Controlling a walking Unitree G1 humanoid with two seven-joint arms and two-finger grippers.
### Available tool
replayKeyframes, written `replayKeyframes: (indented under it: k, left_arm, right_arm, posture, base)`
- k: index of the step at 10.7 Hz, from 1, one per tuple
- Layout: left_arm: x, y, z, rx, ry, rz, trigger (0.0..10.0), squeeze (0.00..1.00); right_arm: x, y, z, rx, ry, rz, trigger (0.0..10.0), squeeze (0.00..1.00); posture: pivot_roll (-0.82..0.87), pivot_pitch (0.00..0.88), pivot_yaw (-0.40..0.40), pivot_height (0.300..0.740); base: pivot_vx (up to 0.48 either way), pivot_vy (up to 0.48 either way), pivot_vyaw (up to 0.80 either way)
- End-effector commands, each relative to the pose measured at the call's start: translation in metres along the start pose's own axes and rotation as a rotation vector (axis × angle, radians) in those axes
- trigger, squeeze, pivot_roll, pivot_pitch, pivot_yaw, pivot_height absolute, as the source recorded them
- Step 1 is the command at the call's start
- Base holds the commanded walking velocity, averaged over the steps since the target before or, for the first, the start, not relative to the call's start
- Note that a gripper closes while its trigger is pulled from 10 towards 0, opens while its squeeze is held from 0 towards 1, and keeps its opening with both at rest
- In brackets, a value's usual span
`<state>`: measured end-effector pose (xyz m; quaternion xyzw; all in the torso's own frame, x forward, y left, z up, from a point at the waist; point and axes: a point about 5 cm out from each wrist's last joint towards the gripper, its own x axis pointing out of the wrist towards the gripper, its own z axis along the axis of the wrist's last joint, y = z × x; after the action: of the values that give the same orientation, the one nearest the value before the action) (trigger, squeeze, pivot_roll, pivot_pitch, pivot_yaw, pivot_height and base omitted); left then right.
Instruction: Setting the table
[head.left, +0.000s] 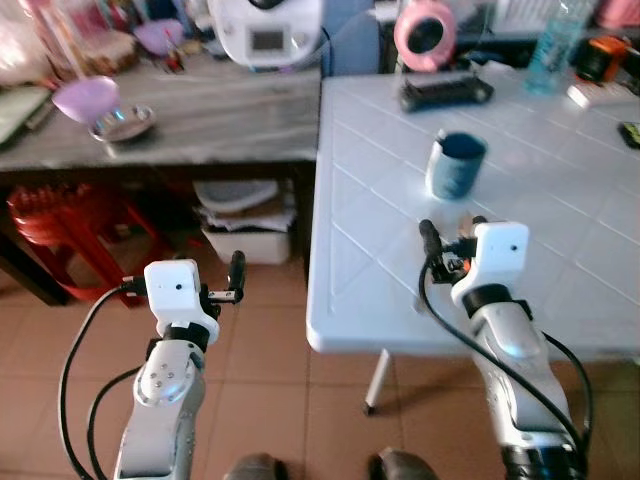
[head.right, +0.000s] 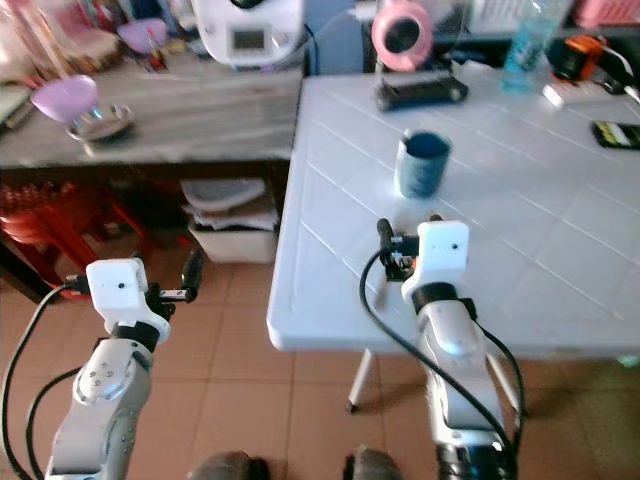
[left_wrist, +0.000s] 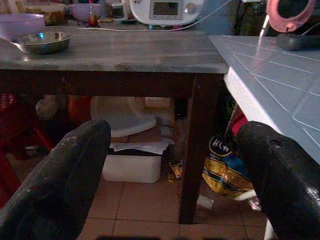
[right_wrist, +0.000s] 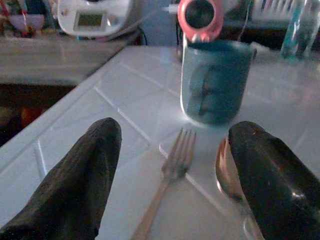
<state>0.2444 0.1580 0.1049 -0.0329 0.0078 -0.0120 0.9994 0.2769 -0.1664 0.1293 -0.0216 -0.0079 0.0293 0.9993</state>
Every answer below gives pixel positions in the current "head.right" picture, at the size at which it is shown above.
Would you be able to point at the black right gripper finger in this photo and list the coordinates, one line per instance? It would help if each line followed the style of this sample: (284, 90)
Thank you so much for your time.
(437, 217)
(386, 238)

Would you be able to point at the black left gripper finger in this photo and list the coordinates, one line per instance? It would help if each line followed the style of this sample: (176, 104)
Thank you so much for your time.
(191, 270)

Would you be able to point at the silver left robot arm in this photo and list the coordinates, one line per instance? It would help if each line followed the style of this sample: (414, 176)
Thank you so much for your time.
(100, 400)

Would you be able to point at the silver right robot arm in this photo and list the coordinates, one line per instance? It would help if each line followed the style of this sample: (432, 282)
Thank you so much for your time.
(460, 370)

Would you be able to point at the blue cup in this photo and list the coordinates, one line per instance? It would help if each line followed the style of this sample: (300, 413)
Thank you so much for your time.
(422, 170)

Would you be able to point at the white plastic bin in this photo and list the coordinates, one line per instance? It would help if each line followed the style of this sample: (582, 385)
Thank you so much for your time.
(232, 235)

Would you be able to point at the white plastic table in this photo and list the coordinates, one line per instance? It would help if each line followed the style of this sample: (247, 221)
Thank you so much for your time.
(540, 230)

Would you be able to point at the black oblong device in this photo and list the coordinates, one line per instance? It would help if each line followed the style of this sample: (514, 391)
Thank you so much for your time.
(422, 91)

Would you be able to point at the red plastic stool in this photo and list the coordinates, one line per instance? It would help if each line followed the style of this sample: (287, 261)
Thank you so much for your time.
(50, 230)

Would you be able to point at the white table leg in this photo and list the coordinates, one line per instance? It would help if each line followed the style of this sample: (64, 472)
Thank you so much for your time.
(358, 385)

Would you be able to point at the grey wooden side table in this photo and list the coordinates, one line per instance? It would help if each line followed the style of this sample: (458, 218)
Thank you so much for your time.
(210, 115)

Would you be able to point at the metal bowl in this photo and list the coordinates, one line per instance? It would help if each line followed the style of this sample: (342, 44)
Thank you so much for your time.
(102, 122)

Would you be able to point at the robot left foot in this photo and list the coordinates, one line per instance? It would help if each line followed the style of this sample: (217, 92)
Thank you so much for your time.
(228, 468)

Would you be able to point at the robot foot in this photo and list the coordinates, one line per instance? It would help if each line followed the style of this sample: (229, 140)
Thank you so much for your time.
(380, 466)
(228, 468)

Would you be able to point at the white flat box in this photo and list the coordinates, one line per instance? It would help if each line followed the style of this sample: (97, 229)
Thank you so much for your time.
(572, 94)

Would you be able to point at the pink round appliance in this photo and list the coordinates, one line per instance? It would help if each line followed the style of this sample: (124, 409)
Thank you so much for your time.
(402, 32)

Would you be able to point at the blue plastic water bottle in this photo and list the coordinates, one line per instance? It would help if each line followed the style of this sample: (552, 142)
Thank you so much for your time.
(530, 50)

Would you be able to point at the black phone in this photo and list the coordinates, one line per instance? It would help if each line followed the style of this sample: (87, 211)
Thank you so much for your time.
(618, 135)

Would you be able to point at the large purple funnel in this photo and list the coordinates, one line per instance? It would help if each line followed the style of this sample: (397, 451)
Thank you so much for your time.
(65, 98)

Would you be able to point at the orange and black device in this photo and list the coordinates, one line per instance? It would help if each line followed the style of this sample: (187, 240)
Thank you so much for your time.
(582, 58)

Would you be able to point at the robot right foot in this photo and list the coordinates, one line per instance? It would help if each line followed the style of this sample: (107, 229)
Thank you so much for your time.
(380, 466)

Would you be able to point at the small purple funnel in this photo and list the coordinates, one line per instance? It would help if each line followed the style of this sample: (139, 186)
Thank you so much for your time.
(142, 35)

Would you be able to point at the white kitchen appliance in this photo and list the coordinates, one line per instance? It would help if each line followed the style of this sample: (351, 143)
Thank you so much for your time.
(247, 30)

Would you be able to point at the round wicker basket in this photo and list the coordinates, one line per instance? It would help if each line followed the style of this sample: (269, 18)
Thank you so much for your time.
(80, 48)

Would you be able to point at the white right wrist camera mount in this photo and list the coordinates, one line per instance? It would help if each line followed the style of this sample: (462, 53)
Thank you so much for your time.
(442, 250)

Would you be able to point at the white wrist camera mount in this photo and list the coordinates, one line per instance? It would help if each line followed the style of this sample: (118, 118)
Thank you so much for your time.
(115, 288)
(442, 250)

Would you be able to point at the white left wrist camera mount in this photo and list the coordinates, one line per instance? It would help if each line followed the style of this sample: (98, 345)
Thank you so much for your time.
(115, 288)

